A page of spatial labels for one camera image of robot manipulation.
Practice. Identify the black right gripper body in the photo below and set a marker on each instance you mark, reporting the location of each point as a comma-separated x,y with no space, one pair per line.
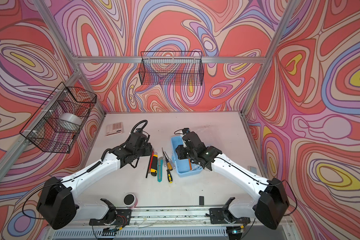
184,153

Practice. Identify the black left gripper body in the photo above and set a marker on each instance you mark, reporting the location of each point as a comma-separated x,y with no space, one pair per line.
145,151

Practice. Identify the red hex key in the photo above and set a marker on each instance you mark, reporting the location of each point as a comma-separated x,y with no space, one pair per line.
149,164

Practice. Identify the blue plastic tool box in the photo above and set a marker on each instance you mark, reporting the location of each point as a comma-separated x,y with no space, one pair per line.
182,165

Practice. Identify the yellow black utility knife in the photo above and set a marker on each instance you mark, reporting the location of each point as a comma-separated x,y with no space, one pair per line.
154,165

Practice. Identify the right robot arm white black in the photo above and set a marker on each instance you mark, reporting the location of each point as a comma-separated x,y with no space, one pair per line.
270,201

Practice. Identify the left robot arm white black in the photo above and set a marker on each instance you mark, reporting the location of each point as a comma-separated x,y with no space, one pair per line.
58,203

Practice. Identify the teal utility knife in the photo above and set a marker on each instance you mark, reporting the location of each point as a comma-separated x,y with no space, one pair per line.
160,169

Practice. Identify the white pink calculator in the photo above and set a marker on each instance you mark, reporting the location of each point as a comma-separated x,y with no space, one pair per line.
114,129

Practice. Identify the yellow black screwdriver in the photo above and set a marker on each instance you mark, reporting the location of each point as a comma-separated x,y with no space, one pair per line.
169,176

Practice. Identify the small black block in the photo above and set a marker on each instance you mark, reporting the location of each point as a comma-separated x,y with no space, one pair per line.
201,200

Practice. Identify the pink cup black lid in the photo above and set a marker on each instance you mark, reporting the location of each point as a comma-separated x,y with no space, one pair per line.
130,201

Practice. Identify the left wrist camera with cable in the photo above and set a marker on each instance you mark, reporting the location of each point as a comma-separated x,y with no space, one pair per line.
139,130

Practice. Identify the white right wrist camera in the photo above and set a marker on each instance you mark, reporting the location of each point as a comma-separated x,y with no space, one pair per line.
185,133

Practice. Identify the small yellow handled screwdriver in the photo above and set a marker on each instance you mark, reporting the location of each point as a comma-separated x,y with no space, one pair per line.
166,158

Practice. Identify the grey box by wall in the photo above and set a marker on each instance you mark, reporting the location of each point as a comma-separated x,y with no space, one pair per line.
253,170

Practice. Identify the aluminium front rail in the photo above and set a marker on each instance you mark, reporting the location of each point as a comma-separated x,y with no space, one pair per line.
174,223

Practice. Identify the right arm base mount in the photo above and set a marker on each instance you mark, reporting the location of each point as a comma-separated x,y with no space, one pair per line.
224,216

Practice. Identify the grey duct tape roll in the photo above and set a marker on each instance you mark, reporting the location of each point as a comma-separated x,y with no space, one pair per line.
70,122

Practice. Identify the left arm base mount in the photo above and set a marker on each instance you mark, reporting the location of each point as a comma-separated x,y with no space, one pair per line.
115,217

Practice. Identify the black wire basket back wall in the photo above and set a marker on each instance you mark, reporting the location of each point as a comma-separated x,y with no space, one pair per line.
171,68

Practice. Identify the black wire basket wall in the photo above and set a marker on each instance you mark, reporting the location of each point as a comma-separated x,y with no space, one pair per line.
171,68
45,132

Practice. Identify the black wire basket left wall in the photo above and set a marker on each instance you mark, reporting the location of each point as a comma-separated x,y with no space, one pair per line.
45,132

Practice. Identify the aluminium frame corner post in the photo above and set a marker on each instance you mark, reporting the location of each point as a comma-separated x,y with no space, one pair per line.
280,30

